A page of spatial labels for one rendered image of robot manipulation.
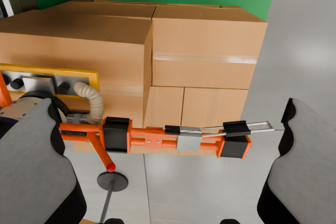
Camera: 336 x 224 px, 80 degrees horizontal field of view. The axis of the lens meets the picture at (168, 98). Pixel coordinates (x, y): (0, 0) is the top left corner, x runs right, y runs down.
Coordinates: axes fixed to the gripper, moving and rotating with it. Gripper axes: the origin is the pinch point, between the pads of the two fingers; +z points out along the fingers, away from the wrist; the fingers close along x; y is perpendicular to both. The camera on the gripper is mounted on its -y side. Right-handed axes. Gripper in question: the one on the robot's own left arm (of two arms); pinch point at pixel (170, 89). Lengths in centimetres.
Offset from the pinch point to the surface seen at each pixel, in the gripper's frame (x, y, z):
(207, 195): 51, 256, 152
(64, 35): -37, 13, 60
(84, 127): -25, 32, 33
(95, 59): -27, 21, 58
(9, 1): -74, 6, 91
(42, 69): -39, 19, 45
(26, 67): -43, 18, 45
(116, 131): -15.2, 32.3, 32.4
